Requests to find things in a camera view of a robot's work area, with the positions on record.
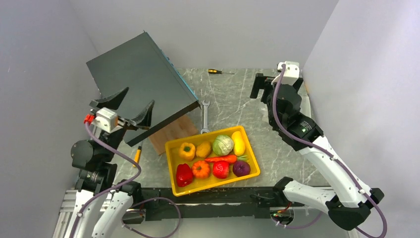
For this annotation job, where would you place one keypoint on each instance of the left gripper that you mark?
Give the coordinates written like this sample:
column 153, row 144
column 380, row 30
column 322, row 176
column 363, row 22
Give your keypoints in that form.
column 143, row 120

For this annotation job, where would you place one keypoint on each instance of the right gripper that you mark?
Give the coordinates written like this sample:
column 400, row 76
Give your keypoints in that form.
column 264, row 83

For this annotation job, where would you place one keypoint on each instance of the yellow lemon squash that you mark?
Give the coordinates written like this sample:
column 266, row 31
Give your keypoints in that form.
column 239, row 144

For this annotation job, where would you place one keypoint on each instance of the green cabbage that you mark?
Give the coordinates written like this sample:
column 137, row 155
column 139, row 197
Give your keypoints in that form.
column 222, row 145

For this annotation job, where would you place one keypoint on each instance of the red bell pepper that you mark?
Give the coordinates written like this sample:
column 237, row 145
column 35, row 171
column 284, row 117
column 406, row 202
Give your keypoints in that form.
column 184, row 175

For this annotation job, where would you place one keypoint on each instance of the purple onion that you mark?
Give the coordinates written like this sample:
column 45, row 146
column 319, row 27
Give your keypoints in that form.
column 241, row 168

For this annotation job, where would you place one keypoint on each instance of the red apple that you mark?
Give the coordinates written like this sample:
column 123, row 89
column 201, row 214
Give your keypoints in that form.
column 220, row 169

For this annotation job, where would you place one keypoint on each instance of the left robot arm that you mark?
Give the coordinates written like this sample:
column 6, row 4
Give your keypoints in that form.
column 93, row 158

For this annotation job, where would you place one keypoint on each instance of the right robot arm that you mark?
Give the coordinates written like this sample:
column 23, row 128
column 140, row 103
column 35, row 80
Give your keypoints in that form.
column 350, row 201

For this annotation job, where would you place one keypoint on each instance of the dark grey box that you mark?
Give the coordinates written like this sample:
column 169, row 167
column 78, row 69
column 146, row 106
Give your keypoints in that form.
column 140, row 65

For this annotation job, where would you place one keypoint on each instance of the black yellow screwdriver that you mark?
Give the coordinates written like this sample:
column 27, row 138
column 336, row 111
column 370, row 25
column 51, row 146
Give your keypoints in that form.
column 215, row 71

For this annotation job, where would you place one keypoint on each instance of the yellow plastic tray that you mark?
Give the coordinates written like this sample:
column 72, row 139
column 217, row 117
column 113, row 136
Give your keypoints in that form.
column 173, row 159

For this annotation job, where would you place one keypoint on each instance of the wooden block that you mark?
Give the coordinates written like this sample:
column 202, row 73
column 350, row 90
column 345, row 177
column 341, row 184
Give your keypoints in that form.
column 180, row 128

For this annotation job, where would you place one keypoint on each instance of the silver wrench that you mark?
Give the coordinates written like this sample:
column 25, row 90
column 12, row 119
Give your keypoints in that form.
column 205, row 105

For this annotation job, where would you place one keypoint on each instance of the yellow bell pepper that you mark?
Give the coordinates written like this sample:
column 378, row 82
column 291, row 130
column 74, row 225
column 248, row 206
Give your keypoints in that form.
column 187, row 151

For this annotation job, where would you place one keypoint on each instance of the orange carrot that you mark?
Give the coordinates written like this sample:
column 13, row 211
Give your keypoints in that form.
column 231, row 159

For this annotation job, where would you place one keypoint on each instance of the brown potato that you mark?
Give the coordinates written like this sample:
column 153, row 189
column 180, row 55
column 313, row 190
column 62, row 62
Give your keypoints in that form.
column 204, row 149

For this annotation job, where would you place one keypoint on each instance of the orange pumpkin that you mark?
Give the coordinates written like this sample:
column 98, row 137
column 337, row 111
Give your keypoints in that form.
column 201, row 169

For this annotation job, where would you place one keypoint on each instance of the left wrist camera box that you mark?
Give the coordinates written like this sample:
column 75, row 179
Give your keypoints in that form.
column 106, row 119

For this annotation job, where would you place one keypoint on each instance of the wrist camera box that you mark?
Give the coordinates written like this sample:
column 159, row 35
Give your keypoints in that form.
column 292, row 72
column 106, row 119

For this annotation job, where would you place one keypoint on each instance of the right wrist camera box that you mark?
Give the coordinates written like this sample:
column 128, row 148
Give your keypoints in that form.
column 292, row 72

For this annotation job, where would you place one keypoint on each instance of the black base frame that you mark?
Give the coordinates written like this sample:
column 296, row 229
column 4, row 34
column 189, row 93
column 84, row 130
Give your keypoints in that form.
column 221, row 202

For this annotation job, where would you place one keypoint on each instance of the aluminium rail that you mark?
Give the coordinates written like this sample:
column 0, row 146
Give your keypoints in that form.
column 73, row 201

